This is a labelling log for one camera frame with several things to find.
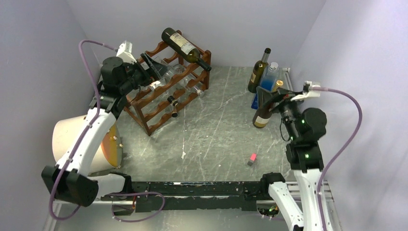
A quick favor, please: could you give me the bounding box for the dark bottle cream label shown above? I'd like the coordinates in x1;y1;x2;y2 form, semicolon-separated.
161;27;212;71

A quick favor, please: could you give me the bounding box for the clear bottle lower rack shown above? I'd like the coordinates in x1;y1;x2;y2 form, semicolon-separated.
148;56;205;98

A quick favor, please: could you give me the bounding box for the brown wooden wine rack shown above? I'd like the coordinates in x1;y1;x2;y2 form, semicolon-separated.
122;30;212;137

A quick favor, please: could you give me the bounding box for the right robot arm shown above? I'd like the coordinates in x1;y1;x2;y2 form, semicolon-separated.
256;83;333;231

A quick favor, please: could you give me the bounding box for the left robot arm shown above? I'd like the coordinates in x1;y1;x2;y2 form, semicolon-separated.
41;53;168;207

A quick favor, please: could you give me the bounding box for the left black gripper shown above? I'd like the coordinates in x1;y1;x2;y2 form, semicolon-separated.
119;52;170;94

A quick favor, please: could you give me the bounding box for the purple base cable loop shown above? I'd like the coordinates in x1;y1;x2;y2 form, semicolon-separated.
111;191;166;223

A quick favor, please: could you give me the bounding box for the dark bottle gold foil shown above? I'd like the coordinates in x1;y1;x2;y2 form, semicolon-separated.
253;80;284;128

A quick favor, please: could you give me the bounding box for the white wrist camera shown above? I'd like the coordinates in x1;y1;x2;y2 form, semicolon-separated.
290;81;321;102
116;40;137;64

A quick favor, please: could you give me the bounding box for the small red grey block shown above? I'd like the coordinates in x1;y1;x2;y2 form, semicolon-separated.
247;153;257;166

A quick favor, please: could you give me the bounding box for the green wine bottle silver cap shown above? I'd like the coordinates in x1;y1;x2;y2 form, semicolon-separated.
247;48;271;93

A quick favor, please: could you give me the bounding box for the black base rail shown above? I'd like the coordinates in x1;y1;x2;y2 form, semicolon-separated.
132;181;272;211

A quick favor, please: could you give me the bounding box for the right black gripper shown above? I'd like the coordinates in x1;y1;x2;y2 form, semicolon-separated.
256;86;307;141

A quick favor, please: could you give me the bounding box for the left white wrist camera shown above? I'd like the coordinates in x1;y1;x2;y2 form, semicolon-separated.
116;40;137;64

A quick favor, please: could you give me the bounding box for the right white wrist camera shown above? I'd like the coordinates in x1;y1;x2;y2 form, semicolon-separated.
290;81;321;102

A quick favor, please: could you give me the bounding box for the white drum orange lid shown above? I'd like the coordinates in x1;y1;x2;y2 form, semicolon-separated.
52;115;123;173

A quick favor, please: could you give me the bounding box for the blue labelled clear bottle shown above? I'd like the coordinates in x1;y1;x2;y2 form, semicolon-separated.
251;65;279;109

